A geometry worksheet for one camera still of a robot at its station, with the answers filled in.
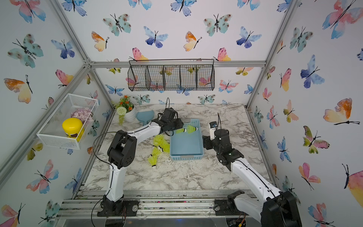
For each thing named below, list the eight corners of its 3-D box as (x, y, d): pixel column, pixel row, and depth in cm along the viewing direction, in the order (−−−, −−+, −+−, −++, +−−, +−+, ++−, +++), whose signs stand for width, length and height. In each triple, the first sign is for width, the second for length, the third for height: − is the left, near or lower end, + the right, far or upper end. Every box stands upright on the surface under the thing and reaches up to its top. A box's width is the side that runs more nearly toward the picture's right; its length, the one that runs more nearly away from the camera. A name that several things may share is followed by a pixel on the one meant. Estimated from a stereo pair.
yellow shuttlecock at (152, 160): (148, 167, 90) (146, 164, 86) (150, 156, 94) (148, 153, 91) (156, 167, 90) (154, 164, 86) (157, 156, 94) (156, 153, 91)
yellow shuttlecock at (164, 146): (158, 150, 97) (157, 147, 94) (162, 143, 101) (161, 140, 97) (168, 154, 95) (167, 151, 92) (172, 146, 99) (171, 143, 95)
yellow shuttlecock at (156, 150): (151, 156, 94) (150, 154, 91) (153, 147, 98) (152, 145, 96) (162, 156, 94) (161, 154, 91) (163, 147, 98) (162, 145, 96)
